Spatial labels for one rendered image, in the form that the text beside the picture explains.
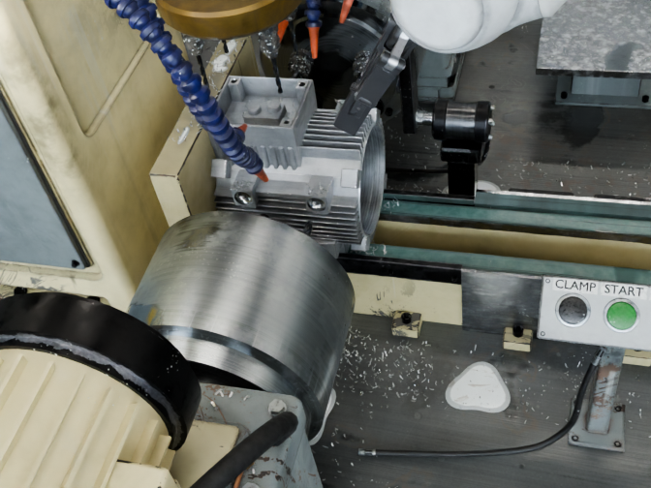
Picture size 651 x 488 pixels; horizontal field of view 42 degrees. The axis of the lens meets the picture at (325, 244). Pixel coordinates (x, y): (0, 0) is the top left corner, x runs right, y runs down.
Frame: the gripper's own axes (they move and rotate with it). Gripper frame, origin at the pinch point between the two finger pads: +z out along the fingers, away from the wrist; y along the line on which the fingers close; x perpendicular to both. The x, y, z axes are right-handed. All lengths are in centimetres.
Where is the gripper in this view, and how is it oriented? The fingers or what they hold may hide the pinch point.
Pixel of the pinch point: (356, 107)
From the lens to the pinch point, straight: 101.3
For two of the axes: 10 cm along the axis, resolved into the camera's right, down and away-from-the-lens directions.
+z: -3.6, 5.3, 7.7
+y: -2.5, 7.3, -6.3
